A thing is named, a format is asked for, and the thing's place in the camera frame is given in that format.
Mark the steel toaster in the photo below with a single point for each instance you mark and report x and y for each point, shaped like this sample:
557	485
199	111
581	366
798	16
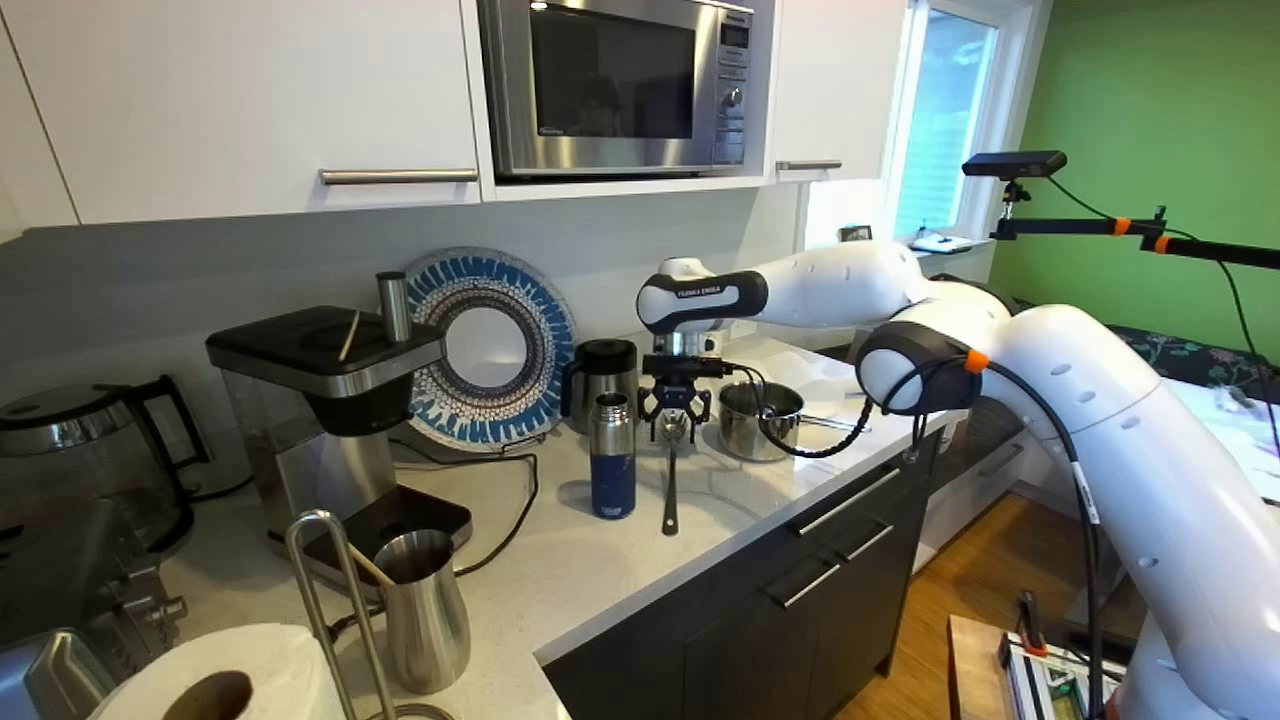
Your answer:
81	609

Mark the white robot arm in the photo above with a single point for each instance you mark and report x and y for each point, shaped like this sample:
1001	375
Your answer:
1178	511

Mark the white upper cabinet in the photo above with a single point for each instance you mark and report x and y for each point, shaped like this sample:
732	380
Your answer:
190	111

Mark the bottom drawer steel handle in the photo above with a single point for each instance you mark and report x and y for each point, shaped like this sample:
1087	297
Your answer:
811	585

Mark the blue steel travel bottle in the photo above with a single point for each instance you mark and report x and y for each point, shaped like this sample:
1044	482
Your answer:
613	458

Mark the steel milk pitcher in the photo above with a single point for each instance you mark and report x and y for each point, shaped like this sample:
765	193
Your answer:
428	632

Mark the built-in steel microwave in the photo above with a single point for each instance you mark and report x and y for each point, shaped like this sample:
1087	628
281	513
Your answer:
619	89

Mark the upper drawer steel handle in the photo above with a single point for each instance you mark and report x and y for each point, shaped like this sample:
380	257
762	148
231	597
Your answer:
845	502

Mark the black camera on stand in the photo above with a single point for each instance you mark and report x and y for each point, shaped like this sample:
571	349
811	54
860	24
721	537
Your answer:
1014	166

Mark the paper towel roll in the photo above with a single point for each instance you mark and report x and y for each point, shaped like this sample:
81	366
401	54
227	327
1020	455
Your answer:
238	672

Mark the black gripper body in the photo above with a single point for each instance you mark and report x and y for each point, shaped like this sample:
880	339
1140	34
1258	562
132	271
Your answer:
679	386

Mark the blue patterned decorative plate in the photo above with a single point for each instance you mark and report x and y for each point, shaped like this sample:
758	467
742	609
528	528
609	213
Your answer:
507	344

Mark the steel canister black lid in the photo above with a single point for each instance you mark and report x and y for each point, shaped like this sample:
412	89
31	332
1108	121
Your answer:
599	371

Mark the drawer steel handle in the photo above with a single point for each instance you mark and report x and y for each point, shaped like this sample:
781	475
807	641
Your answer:
811	585
845	502
869	540

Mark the stainless steel saucepan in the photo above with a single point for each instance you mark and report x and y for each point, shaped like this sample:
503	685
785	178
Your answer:
758	423

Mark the lower drawer steel handle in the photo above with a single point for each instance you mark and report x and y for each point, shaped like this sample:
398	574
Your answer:
869	540

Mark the dark lower cabinet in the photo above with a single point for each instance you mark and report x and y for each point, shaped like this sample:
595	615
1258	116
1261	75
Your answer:
724	649

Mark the steel coffee maker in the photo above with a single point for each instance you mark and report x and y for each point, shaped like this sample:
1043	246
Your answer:
315	397

